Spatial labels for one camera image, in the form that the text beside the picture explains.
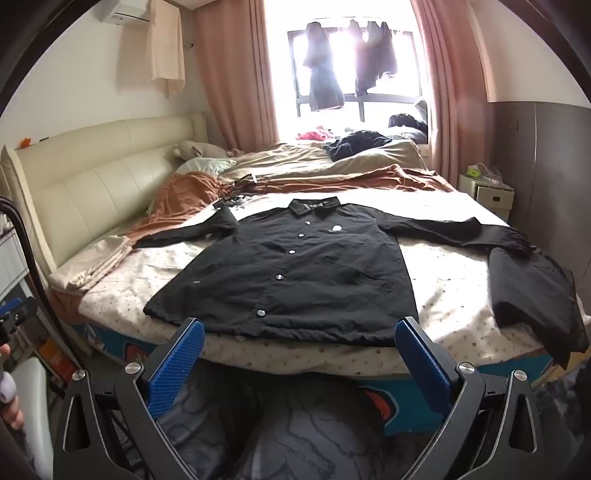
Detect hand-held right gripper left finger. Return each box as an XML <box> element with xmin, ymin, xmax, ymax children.
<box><xmin>55</xmin><ymin>318</ymin><xmax>206</xmax><ymax>480</ymax></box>

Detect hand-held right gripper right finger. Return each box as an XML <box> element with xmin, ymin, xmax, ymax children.
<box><xmin>394</xmin><ymin>316</ymin><xmax>550</xmax><ymax>480</ymax></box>

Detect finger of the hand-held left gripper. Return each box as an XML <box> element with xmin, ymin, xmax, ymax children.
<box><xmin>0</xmin><ymin>298</ymin><xmax>40</xmax><ymax>344</ymax></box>

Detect black button-up jacket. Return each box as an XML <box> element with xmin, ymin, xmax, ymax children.
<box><xmin>133</xmin><ymin>198</ymin><xmax>532</xmax><ymax>347</ymax></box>

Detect black clothes pile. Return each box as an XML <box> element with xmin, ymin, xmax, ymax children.
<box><xmin>323</xmin><ymin>130</ymin><xmax>393</xmax><ymax>161</ymax></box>

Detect dark clothes on windowsill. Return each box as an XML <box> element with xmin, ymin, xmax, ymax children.
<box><xmin>388</xmin><ymin>99</ymin><xmax>430</xmax><ymax>134</ymax></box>

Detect person's left hand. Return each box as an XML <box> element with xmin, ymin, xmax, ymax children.
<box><xmin>0</xmin><ymin>344</ymin><xmax>26</xmax><ymax>432</ymax></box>

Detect white storage rack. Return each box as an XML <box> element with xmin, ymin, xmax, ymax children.
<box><xmin>0</xmin><ymin>217</ymin><xmax>33</xmax><ymax>301</ymax></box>

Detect orange box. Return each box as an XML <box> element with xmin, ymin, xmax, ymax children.
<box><xmin>37</xmin><ymin>339</ymin><xmax>68</xmax><ymax>377</ymax></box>

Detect folded beige cloth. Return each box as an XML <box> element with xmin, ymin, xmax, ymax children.
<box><xmin>48</xmin><ymin>234</ymin><xmax>134</xmax><ymax>296</ymax></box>

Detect person's grey patterned pants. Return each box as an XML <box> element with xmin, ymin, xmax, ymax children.
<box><xmin>152</xmin><ymin>360</ymin><xmax>444</xmax><ymax>480</ymax></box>

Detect black folded garment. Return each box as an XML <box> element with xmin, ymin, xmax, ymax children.
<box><xmin>488</xmin><ymin>240</ymin><xmax>591</xmax><ymax>367</ymax></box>

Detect cream padded headboard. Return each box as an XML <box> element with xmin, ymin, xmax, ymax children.
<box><xmin>0</xmin><ymin>113</ymin><xmax>208</xmax><ymax>278</ymax></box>

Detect orange blanket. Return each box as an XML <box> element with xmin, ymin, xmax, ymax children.
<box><xmin>124</xmin><ymin>164</ymin><xmax>458</xmax><ymax>247</ymax></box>

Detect cream nightstand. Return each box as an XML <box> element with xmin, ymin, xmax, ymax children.
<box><xmin>457</xmin><ymin>173</ymin><xmax>515</xmax><ymax>213</ymax></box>

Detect light green pillow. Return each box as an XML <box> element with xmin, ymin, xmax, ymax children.
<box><xmin>175</xmin><ymin>157</ymin><xmax>237</xmax><ymax>176</ymax></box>

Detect beige plush toy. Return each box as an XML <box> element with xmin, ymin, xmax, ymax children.
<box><xmin>173</xmin><ymin>140</ymin><xmax>232</xmax><ymax>162</ymax></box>

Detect beige duvet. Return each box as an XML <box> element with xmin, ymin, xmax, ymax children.
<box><xmin>217</xmin><ymin>138</ymin><xmax>430</xmax><ymax>185</ymax></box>

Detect grey wardrobe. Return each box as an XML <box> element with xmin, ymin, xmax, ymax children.
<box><xmin>487</xmin><ymin>99</ymin><xmax>591</xmax><ymax>278</ymax></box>

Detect black framed window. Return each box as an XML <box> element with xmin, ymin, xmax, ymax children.
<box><xmin>286</xmin><ymin>18</ymin><xmax>430</xmax><ymax>121</ymax></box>

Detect cream hanging cloth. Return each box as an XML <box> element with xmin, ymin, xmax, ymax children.
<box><xmin>147</xmin><ymin>0</ymin><xmax>186</xmax><ymax>97</ymax></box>

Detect dark hanging garment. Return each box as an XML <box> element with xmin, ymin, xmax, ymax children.
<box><xmin>348</xmin><ymin>18</ymin><xmax>399</xmax><ymax>97</ymax></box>
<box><xmin>302</xmin><ymin>21</ymin><xmax>346</xmax><ymax>112</ymax></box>

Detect white air conditioner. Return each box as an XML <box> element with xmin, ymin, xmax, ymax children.
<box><xmin>99</xmin><ymin>0</ymin><xmax>153</xmax><ymax>25</ymax></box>

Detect black cable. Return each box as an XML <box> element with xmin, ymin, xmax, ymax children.
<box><xmin>0</xmin><ymin>196</ymin><xmax>81</xmax><ymax>370</ymax></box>

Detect black tangled cords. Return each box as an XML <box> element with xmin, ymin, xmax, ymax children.
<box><xmin>215</xmin><ymin>173</ymin><xmax>259</xmax><ymax>208</ymax></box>

